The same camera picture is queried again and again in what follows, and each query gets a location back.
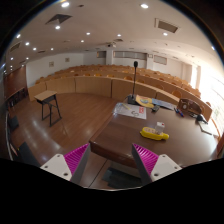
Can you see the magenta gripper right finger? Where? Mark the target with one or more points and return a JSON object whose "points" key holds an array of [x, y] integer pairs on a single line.
{"points": [[151, 166]]}

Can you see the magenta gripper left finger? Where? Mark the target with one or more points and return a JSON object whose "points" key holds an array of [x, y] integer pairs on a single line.
{"points": [[69, 166]]}

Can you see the yellow power strip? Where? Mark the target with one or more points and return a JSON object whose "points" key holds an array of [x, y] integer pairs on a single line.
{"points": [[150, 133]]}

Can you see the large wooden lectern table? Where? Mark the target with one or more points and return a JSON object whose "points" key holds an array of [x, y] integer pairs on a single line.
{"points": [[170, 132]]}

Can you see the blue pen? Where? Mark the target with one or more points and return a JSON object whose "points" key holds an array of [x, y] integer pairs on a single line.
{"points": [[179, 112]]}

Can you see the small wooden student desk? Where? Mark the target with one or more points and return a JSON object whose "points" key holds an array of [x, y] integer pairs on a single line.
{"points": [[48, 98]]}

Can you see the blue paper sheet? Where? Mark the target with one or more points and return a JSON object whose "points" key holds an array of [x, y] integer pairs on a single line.
{"points": [[163, 104]]}

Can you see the transparent plastic document sleeve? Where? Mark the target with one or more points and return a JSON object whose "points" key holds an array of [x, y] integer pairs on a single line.
{"points": [[130, 110]]}

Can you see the yellow envelope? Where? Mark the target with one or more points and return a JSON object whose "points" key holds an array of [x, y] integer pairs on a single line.
{"points": [[144, 101]]}

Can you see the black desk microphone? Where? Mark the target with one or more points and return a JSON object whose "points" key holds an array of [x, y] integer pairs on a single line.
{"points": [[131, 97]]}

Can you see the white notebook at table edge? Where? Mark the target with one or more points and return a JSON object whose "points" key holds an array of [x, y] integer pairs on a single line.
{"points": [[204, 127]]}

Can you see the wooden box with hardware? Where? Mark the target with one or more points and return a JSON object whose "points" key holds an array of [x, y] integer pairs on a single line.
{"points": [[190, 106]]}

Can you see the curved wooden front bench row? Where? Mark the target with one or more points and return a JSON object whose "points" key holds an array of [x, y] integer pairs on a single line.
{"points": [[108, 87]]}

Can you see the dark wooden cabinet left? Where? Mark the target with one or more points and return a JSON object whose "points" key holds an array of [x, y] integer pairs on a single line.
{"points": [[15, 86]]}

